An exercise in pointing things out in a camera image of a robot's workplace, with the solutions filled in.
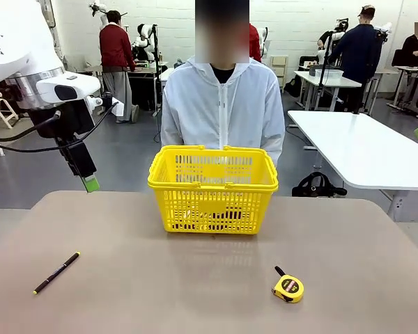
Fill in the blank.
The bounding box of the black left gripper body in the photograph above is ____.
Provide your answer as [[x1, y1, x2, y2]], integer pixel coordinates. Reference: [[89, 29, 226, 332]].
[[29, 102, 98, 147]]

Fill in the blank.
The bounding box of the person in red sweater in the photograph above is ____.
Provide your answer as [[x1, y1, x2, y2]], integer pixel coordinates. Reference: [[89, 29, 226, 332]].
[[99, 10, 140, 125]]

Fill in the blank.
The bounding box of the person in black clothes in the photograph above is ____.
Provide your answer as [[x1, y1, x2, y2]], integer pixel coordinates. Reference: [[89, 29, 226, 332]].
[[402, 21, 418, 67]]

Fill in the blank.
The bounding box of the person in navy jacket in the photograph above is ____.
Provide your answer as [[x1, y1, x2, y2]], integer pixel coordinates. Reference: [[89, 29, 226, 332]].
[[329, 5, 382, 112]]

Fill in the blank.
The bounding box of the person in white hooded jacket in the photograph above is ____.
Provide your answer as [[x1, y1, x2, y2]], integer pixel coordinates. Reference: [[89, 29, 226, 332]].
[[160, 0, 286, 164]]

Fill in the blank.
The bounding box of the yellow plastic shopping basket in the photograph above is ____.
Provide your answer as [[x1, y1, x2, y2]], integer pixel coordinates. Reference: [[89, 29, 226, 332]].
[[147, 144, 279, 236]]

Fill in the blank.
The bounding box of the person in black t-shirt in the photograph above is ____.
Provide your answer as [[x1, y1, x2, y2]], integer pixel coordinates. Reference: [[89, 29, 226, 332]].
[[316, 29, 335, 53]]

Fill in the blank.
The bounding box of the white wooden folding chair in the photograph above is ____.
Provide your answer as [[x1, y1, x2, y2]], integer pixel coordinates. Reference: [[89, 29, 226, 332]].
[[0, 85, 20, 129]]

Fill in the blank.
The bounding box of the large white table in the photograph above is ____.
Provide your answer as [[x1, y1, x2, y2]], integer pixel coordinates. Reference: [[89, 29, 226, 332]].
[[287, 109, 418, 223]]

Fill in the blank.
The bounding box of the black tripod pole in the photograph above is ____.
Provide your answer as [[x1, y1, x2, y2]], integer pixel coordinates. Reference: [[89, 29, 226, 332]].
[[316, 29, 335, 105], [152, 23, 164, 116]]

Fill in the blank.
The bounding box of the white background work table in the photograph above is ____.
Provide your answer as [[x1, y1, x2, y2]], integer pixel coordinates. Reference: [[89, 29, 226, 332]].
[[294, 69, 363, 112]]

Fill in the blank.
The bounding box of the thin black yellow-tipped pen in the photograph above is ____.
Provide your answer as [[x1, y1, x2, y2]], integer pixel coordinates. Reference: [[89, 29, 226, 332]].
[[33, 250, 82, 296]]

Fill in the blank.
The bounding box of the clear plastic bin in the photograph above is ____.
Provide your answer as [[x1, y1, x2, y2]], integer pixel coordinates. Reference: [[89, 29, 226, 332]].
[[315, 67, 344, 78]]

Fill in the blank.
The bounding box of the small white shelf cart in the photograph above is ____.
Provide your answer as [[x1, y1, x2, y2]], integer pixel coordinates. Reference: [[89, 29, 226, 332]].
[[270, 54, 289, 88]]

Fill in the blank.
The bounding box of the yellow tape measure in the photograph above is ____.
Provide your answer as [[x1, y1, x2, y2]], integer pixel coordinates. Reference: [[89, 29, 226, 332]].
[[272, 265, 304, 303]]

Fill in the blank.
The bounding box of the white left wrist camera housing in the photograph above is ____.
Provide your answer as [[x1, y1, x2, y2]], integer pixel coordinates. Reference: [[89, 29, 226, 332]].
[[36, 74, 102, 104]]

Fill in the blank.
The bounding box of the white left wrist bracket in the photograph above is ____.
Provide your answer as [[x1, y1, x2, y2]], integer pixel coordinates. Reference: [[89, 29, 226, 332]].
[[86, 95, 125, 118]]

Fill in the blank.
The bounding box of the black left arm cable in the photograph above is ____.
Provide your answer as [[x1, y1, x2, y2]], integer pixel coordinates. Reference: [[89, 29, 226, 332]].
[[0, 100, 120, 153]]

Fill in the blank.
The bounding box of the black bag with handles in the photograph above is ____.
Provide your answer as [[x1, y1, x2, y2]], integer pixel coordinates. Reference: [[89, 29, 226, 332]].
[[291, 171, 348, 198]]

